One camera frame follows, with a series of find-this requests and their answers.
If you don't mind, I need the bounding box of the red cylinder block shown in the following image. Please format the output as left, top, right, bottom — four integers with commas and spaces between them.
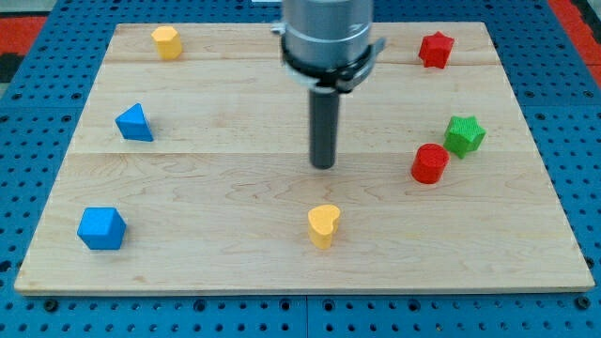
410, 144, 450, 184

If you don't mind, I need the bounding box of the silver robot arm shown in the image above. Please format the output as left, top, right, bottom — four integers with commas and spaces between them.
271, 0, 386, 94

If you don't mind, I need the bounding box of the yellow heart block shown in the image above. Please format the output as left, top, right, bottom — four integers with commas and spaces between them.
307, 205, 341, 250

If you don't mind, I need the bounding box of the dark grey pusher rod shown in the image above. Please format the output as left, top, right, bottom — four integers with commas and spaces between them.
309, 91, 340, 169

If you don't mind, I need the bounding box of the wooden board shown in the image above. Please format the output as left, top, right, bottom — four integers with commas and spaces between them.
14, 22, 594, 296

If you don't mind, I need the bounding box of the green star block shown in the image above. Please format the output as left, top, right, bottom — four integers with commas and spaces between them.
443, 116, 486, 159

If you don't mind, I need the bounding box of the blue triangle block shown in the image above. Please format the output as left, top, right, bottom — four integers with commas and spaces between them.
115, 103, 154, 142

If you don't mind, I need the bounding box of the red star block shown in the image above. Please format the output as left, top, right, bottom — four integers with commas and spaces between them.
418, 31, 455, 69

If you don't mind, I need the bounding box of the yellow hexagon block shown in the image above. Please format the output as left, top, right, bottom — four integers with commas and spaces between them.
151, 25, 183, 60

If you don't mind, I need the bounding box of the blue cube block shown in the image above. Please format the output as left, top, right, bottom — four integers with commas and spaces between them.
77, 207, 127, 250

